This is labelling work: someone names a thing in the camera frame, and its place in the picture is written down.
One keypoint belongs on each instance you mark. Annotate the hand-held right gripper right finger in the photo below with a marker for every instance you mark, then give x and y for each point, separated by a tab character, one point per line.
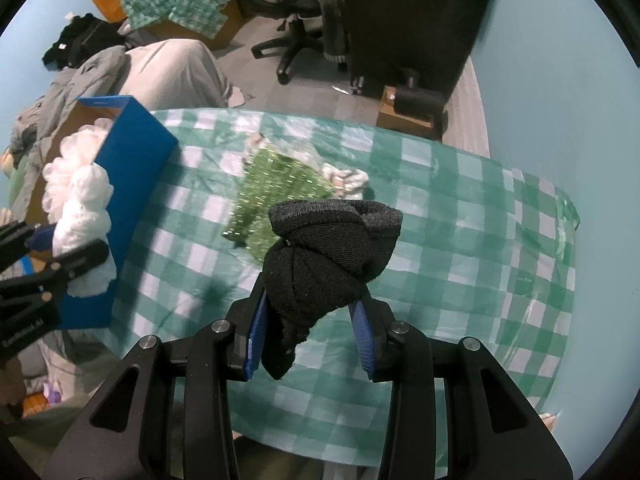
362	340

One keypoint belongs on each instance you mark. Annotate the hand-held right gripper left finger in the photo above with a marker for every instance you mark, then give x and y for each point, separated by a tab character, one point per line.
255	335

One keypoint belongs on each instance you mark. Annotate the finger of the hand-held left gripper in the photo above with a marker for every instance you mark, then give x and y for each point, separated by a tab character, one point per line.
15	240
75	260

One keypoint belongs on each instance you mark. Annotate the white sock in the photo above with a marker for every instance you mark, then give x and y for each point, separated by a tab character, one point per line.
85	210

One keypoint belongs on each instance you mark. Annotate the black sock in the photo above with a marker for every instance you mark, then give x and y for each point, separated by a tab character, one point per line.
320	260

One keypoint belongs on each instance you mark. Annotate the pale pink bath loofah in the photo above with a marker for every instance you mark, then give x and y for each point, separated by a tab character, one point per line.
65	155

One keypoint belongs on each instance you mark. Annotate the blue-rimmed cardboard box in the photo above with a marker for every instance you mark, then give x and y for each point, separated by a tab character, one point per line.
135	145

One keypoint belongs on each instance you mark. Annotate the person's left forearm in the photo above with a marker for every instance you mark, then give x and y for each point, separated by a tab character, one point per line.
10	380

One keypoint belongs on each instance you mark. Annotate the green checked tablecloth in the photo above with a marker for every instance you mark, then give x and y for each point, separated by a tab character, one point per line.
450	240

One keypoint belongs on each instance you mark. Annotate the green knitted cloth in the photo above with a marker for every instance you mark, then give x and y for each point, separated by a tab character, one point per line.
270	185

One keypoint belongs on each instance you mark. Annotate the white frilly cloth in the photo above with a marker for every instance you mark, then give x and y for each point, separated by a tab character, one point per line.
350	180

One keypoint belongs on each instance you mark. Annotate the pile of black clothes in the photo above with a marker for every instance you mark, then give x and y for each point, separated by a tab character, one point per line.
80	40

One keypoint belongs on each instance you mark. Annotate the beige bed sheet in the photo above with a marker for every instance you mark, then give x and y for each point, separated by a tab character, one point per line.
175	70

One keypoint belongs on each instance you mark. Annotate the small cardboard box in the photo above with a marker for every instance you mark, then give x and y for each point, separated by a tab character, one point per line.
395	120

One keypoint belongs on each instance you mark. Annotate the large cardboard box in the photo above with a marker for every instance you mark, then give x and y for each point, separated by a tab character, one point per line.
227	22

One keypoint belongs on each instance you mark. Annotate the black office chair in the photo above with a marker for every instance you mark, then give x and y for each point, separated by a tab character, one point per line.
295	35

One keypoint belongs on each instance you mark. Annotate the black fabric wardrobe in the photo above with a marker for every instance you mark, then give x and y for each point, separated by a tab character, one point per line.
410	20

